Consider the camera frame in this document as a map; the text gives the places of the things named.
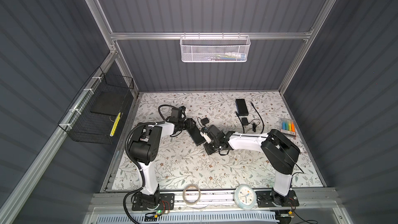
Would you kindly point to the highlighter marker pack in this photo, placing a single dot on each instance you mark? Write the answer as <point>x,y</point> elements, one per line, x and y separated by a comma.
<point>287,127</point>

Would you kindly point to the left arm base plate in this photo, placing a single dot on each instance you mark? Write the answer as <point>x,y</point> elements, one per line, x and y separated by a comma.
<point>154,202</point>

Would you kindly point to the black wire basket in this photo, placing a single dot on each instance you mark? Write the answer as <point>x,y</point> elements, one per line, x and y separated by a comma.
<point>83,126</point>

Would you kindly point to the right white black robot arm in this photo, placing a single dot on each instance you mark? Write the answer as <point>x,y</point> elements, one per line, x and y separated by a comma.
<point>279,150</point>

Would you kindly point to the small black power adapter right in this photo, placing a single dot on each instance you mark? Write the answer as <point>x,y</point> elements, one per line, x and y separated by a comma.
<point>244,121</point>

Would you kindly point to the black power adapter left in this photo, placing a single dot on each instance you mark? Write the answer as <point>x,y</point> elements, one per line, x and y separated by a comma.
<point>204,121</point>

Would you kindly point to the black flat box in basket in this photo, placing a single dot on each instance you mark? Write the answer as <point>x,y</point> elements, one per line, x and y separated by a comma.
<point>108,103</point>

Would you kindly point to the clear tape roll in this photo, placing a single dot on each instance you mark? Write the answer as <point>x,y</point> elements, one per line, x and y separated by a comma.
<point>191,195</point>

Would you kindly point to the yellow black striped item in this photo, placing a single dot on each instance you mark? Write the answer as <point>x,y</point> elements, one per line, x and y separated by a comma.
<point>115,125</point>

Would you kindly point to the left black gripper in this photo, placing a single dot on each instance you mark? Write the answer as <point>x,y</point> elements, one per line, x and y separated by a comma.
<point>189,123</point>

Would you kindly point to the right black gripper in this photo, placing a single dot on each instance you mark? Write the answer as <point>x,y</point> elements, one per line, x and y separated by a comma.
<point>208,150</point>

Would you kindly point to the white round clock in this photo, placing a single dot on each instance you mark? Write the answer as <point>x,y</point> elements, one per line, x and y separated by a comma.
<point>245,197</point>

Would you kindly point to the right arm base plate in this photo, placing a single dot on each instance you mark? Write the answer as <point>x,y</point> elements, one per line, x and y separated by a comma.
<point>270,198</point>

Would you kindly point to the white wire mesh basket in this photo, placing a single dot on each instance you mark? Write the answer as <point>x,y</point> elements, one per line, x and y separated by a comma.
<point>214,49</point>

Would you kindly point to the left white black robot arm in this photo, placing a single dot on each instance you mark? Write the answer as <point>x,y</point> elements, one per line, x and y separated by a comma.
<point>142,146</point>

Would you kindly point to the floral table mat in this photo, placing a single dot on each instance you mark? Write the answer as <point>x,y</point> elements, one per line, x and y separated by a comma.
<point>180,162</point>

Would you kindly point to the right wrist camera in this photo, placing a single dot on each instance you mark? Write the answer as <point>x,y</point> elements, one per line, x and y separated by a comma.
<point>205,136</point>

